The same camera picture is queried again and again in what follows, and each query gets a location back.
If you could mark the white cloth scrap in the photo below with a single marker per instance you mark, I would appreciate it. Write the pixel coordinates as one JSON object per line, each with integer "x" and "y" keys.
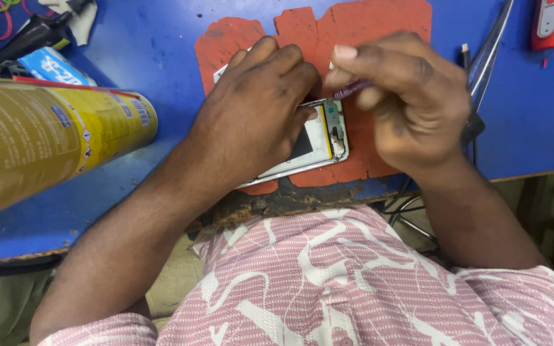
{"x": 82, "y": 24}

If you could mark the pink white patterned shirt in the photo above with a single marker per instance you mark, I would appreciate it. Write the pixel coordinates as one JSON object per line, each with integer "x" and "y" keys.
{"x": 344, "y": 288}

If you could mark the black plastic nozzle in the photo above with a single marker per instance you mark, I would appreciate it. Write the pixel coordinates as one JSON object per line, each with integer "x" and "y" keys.
{"x": 31, "y": 36}

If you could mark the thin red spray straw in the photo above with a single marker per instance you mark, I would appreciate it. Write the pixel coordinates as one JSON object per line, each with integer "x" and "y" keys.
{"x": 80, "y": 86}

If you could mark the red rubber work mat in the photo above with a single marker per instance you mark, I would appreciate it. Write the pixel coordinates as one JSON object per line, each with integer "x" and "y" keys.
{"x": 368, "y": 19}

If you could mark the person's left hand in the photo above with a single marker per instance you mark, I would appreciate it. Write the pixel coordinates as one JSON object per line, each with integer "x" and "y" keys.
{"x": 253, "y": 120}

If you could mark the person's right hand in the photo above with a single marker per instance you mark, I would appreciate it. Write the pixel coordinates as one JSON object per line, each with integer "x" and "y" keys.
{"x": 421, "y": 105}

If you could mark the white smartphone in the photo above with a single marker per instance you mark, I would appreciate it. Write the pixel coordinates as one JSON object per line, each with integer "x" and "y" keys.
{"x": 320, "y": 139}

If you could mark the blue and white packet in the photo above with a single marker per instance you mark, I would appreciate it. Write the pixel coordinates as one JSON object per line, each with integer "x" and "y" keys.
{"x": 56, "y": 67}

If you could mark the yellow spray can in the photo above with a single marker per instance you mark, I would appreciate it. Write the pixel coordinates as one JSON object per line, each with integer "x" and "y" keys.
{"x": 31, "y": 139}

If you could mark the metal tweezers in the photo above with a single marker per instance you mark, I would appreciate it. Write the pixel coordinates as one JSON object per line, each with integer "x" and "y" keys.
{"x": 491, "y": 43}

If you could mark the olive green cloth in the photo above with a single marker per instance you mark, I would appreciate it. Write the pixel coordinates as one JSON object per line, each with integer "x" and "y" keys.
{"x": 3, "y": 307}

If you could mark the metal stool frame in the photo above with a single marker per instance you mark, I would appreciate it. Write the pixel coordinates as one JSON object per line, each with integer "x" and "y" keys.
{"x": 409, "y": 223}

